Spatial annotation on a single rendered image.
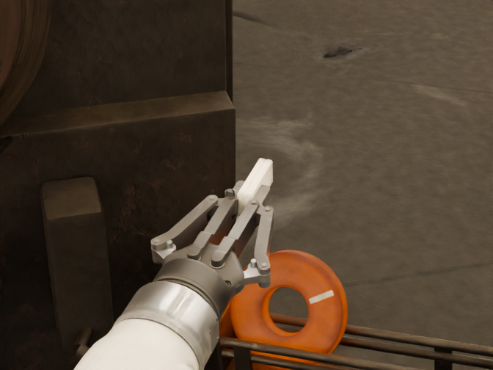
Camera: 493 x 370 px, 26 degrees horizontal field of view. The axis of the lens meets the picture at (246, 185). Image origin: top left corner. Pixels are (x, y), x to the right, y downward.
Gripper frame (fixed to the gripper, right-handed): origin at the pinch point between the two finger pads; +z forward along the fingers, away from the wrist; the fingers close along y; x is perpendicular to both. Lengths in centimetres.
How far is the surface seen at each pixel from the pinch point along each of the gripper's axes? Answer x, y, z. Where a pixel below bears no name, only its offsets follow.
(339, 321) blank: -25.9, 7.3, 8.9
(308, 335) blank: -28.3, 3.6, 7.5
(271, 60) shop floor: -115, -75, 209
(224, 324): -29.1, -7.6, 6.7
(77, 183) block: -18.2, -32.3, 15.2
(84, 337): -36.4, -28.3, 4.7
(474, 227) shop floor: -109, 8, 135
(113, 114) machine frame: -11.7, -30.2, 23.6
